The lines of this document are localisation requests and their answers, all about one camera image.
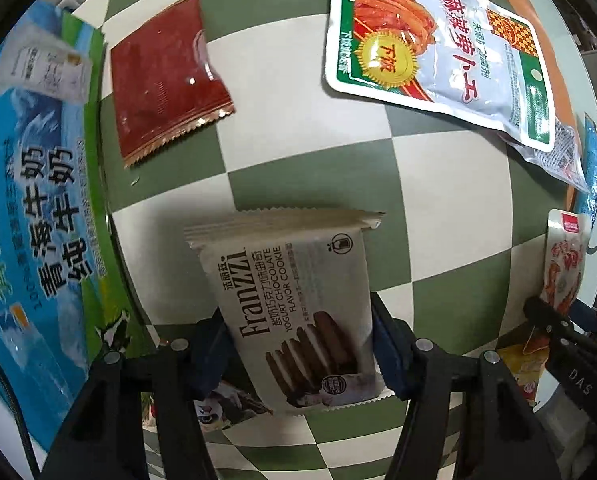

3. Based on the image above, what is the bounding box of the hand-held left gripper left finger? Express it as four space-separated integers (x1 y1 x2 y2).
41 305 239 480

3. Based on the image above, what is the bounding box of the yellow snack packet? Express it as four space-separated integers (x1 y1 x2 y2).
496 345 549 408

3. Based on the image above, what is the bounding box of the white chocolate cookie packet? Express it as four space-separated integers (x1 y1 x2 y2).
183 208 387 417

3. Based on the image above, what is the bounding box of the black cable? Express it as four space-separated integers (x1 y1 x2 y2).
0 332 35 468

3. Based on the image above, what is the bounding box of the white red snack packet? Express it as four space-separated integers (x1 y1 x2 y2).
521 209 592 356

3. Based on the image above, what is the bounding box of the clear printed snack packet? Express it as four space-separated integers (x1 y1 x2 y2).
499 117 592 193

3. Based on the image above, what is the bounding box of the panda print snack packet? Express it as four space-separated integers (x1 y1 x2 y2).
198 380 274 433

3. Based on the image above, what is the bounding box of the green white checkered mat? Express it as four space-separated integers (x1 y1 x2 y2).
71 0 587 480

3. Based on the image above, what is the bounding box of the blue snack packet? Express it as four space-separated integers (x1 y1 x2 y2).
573 115 597 221

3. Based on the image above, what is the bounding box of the silver pickled radish pouch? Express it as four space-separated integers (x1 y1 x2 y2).
325 0 555 152

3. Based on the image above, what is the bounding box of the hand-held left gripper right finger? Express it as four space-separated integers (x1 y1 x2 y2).
369 291 559 480

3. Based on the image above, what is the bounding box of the blue milk carton box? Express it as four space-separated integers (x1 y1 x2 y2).
0 0 152 453

